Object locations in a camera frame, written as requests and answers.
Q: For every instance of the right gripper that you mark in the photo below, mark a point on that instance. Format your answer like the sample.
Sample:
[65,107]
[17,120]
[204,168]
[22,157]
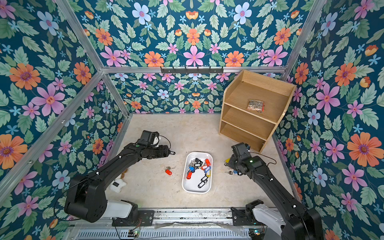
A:
[232,163]

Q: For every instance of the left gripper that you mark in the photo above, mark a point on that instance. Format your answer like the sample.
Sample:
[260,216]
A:
[161,154]

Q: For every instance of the yellow tag key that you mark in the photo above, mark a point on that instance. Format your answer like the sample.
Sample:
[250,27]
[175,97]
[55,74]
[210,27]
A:
[227,162]

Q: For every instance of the red tag key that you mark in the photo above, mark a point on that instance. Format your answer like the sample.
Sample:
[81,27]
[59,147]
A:
[168,171]

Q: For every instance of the white plastic storage box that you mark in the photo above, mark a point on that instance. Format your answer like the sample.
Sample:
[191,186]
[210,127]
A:
[185,186]

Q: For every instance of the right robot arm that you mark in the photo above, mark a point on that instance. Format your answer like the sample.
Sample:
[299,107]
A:
[308,221]

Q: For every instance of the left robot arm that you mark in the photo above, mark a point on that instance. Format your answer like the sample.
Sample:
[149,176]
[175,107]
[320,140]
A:
[86,198]

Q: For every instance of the pile of tagged keys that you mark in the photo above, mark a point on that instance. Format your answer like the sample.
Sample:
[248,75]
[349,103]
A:
[198,173]

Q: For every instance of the plush dog toy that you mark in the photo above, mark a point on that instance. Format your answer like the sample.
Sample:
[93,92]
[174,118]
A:
[118,183]

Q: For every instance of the wooden shelf unit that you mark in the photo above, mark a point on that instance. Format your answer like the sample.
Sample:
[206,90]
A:
[249,127]

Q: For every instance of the clear bag of small items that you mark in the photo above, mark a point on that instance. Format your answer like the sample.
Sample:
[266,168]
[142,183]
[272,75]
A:
[256,106]

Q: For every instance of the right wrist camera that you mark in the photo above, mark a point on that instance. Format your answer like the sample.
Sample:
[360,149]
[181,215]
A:
[241,151]

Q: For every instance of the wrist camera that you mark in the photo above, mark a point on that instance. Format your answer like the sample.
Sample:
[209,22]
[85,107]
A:
[149,139]
[241,151]

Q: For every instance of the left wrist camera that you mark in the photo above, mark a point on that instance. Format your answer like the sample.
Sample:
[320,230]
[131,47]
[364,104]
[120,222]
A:
[149,139]

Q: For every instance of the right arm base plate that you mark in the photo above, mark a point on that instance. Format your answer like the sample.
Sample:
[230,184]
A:
[241,217]

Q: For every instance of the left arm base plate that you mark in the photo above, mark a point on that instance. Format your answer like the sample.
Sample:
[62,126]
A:
[144,218]

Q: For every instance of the aluminium front rail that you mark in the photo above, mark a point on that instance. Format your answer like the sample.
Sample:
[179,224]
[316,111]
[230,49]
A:
[192,214]

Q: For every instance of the black wall hook rail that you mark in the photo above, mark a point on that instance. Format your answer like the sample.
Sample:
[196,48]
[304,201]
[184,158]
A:
[194,70]

